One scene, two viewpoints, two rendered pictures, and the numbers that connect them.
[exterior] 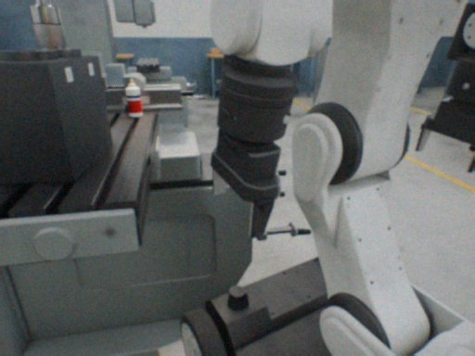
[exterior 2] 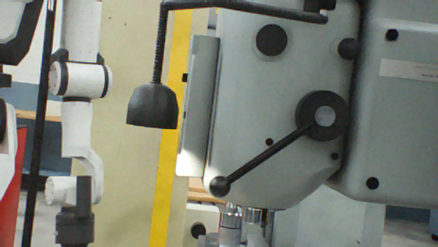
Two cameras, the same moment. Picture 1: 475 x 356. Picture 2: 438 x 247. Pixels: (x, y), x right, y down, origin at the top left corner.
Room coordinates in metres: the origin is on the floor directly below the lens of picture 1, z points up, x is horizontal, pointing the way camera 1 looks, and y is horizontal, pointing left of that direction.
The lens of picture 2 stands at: (2.29, 0.36, 1.48)
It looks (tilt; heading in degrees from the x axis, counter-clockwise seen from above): 3 degrees down; 183
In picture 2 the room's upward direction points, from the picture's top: 7 degrees clockwise
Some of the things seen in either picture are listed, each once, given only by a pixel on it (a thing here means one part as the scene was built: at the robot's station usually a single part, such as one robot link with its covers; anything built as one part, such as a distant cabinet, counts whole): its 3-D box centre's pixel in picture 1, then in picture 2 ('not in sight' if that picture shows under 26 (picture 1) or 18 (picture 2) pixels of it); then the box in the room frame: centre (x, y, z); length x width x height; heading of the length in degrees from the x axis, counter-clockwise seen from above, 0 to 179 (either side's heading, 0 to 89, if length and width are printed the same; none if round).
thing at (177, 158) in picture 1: (124, 153); not in sight; (1.04, 0.38, 0.82); 0.50 x 0.35 x 0.12; 101
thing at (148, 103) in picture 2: not in sight; (153, 104); (1.14, 0.22, 1.44); 0.07 x 0.07 x 0.06
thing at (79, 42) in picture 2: not in sight; (80, 48); (0.36, -0.06, 1.52); 0.13 x 0.12 x 0.22; 121
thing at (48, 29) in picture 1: (49, 31); (229, 231); (0.64, 0.34, 1.19); 0.05 x 0.05 x 0.06
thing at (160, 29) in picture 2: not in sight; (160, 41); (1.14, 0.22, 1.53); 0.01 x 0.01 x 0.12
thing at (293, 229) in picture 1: (282, 230); not in sight; (1.00, -0.16, 0.54); 0.22 x 0.06 x 0.06; 101
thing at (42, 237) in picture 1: (118, 128); not in sight; (0.99, 0.37, 0.92); 1.24 x 0.23 x 0.08; 11
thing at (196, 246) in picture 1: (144, 241); not in sight; (1.04, 0.36, 0.46); 0.80 x 0.30 x 0.60; 101
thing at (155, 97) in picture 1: (128, 92); not in sight; (1.11, 0.37, 1.01); 0.35 x 0.15 x 0.11; 101
